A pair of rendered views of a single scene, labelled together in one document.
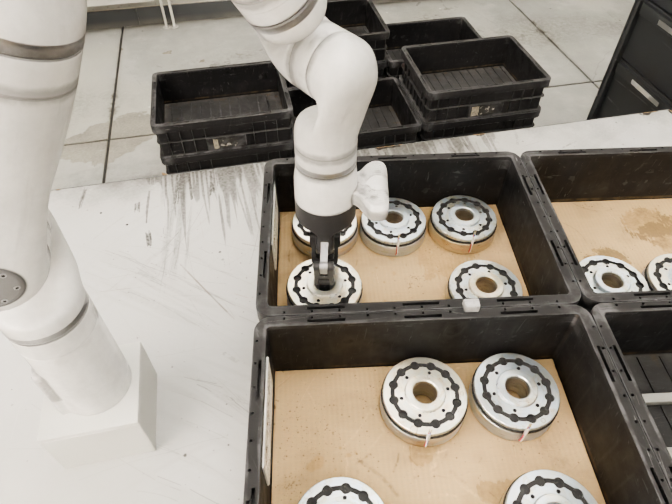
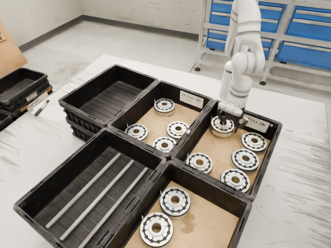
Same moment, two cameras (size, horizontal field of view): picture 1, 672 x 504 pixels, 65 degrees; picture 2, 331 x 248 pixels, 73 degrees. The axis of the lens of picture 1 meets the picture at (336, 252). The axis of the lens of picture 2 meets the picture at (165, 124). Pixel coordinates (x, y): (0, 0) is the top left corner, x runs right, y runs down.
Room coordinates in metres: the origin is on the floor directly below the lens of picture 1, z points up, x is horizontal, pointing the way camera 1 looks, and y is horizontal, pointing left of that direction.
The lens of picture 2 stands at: (0.65, -0.70, 1.57)
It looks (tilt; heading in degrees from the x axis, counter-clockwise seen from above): 44 degrees down; 125
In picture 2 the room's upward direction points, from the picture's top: straight up
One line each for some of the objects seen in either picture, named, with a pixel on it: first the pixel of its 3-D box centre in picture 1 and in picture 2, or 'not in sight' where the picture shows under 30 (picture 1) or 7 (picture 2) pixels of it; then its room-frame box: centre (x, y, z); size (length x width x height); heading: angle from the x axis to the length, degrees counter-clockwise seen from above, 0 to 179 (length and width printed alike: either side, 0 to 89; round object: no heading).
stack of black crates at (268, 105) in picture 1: (230, 151); not in sight; (1.42, 0.35, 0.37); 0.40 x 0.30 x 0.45; 102
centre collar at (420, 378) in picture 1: (424, 392); (178, 128); (0.30, -0.11, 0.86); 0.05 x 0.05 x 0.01
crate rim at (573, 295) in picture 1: (404, 227); (229, 141); (0.52, -0.10, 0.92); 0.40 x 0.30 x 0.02; 93
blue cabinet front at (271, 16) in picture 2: not in sight; (240, 28); (-0.11, 1.78, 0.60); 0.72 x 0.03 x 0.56; 12
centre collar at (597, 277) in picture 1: (611, 281); (175, 200); (0.47, -0.39, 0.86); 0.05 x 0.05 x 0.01
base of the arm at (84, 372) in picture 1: (73, 350); (230, 83); (0.35, 0.32, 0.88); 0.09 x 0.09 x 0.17; 21
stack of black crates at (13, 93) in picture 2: not in sight; (26, 105); (-1.13, -0.19, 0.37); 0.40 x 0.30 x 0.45; 102
